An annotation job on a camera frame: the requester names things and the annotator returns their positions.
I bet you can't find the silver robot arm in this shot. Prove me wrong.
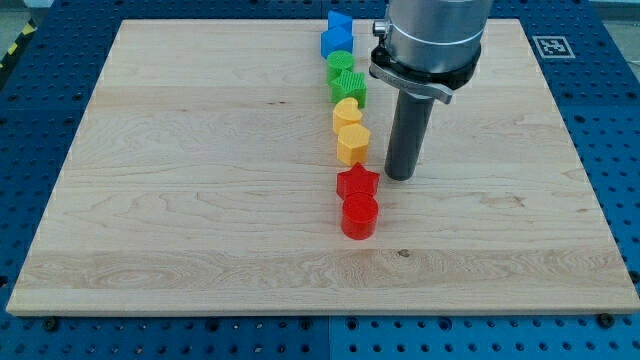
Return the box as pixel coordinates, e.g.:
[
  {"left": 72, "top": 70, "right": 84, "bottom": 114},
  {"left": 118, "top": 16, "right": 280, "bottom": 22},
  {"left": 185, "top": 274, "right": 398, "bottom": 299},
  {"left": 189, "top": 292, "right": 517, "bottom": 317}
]
[{"left": 369, "top": 0, "right": 493, "bottom": 104}]

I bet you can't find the red star block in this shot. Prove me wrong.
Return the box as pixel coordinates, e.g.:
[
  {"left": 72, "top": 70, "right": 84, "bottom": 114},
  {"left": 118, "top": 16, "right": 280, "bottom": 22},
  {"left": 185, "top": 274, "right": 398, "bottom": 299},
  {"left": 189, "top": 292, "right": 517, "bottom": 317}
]
[{"left": 336, "top": 163, "right": 380, "bottom": 200}]

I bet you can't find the red cylinder block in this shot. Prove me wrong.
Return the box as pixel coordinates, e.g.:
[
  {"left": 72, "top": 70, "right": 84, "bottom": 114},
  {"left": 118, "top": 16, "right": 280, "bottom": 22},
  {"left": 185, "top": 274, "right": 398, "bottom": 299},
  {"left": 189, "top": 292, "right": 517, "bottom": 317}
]
[{"left": 341, "top": 193, "right": 379, "bottom": 240}]

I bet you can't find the yellow hexagon block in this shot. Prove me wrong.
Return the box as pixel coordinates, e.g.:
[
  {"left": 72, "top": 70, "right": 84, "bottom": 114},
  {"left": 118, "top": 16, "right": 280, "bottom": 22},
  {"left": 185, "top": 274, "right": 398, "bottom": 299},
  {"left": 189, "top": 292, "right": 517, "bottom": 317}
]
[{"left": 337, "top": 124, "right": 371, "bottom": 166}]

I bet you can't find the yellow heart block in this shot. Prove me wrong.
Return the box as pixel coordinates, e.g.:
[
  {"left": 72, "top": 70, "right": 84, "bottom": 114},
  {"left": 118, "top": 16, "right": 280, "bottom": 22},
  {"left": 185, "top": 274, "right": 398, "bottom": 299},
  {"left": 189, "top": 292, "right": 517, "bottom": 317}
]
[{"left": 332, "top": 97, "right": 363, "bottom": 134}]

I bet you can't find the green star block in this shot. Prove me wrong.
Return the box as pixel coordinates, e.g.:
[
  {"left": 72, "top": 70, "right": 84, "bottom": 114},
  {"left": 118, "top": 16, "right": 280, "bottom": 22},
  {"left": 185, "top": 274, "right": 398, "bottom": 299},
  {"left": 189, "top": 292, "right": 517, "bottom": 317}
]
[{"left": 328, "top": 70, "right": 367, "bottom": 108}]

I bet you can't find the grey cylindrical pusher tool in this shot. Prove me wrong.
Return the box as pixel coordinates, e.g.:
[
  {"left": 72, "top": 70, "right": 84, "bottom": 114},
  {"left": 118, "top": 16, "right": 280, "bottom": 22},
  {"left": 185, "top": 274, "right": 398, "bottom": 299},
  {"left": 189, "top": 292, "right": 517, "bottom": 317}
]
[{"left": 385, "top": 91, "right": 434, "bottom": 181}]

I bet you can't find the wooden board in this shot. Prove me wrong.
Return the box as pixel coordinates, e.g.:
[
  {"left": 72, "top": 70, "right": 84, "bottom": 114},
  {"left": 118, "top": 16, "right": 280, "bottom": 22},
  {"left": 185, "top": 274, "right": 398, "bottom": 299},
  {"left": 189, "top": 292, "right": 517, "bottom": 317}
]
[{"left": 7, "top": 19, "right": 639, "bottom": 317}]

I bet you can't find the green cylinder block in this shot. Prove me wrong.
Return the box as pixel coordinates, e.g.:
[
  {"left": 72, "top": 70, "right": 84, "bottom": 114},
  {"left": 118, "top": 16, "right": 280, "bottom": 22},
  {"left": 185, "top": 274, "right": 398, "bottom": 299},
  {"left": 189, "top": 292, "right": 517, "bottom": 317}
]
[{"left": 326, "top": 50, "right": 355, "bottom": 85}]

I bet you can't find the blue pentagon block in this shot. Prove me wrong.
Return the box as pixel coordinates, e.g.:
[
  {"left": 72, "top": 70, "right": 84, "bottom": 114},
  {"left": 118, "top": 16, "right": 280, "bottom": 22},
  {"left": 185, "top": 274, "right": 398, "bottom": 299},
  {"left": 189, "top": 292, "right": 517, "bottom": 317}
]
[{"left": 320, "top": 27, "right": 353, "bottom": 59}]

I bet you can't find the blue triangle block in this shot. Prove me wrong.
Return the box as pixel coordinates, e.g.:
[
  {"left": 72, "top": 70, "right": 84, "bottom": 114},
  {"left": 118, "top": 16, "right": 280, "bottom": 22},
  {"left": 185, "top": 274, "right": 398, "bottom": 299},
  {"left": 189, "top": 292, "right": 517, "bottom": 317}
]
[{"left": 327, "top": 10, "right": 353, "bottom": 33}]

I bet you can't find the white fiducial marker tag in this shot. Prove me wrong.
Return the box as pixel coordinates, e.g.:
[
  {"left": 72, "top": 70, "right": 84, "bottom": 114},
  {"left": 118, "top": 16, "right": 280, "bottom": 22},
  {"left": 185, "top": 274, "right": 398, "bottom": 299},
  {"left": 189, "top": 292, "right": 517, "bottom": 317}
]
[{"left": 533, "top": 35, "right": 575, "bottom": 59}]

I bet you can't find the black bolt left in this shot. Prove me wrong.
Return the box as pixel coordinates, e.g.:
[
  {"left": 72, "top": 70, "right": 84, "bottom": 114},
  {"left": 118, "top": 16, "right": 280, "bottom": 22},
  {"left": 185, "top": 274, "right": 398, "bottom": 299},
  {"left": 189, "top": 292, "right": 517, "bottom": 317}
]
[{"left": 42, "top": 317, "right": 59, "bottom": 332}]

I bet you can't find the black bolt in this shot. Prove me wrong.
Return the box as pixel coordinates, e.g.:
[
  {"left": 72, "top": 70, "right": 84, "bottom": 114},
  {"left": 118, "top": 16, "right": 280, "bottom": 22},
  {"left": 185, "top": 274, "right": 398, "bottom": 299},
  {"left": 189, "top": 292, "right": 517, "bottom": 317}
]
[
  {"left": 42, "top": 317, "right": 59, "bottom": 332},
  {"left": 596, "top": 313, "right": 616, "bottom": 329}
]

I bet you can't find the black bolt right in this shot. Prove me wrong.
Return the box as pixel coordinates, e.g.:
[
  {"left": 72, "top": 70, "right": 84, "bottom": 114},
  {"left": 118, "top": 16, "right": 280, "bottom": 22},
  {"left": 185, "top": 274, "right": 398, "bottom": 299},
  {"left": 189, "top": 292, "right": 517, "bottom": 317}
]
[{"left": 596, "top": 313, "right": 616, "bottom": 329}]

